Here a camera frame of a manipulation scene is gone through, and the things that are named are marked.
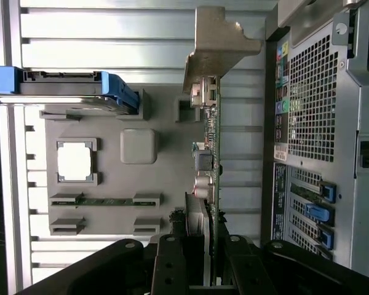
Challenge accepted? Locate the blue card clip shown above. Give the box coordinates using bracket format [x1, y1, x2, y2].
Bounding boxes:
[318, 181, 338, 204]
[318, 230, 335, 251]
[305, 202, 330, 222]

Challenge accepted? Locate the loose green RAM stick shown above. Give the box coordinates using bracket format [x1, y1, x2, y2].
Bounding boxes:
[50, 196, 161, 207]

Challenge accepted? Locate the grey parts rack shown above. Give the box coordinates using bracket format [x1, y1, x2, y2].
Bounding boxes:
[39, 87, 204, 237]

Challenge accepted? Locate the silver CPU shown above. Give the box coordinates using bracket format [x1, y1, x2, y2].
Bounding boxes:
[57, 140, 93, 183]

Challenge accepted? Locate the open black PC case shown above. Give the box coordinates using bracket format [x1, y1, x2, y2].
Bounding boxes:
[264, 0, 369, 279]

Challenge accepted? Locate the hard disk with blue carrier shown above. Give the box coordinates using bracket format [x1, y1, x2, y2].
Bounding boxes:
[0, 66, 141, 116]

